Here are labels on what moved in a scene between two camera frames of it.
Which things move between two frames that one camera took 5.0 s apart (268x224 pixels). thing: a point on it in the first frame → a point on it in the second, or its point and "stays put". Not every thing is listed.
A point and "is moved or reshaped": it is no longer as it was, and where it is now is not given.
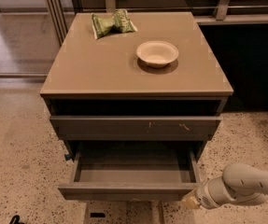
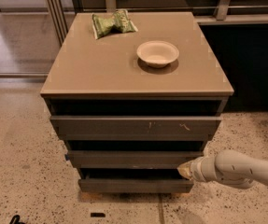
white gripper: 204,195 → 196,171
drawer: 133,171 is moved or reshaped
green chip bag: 119,22 stays put
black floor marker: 97,215 stays put
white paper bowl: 157,53 stays put
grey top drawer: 133,128 stays put
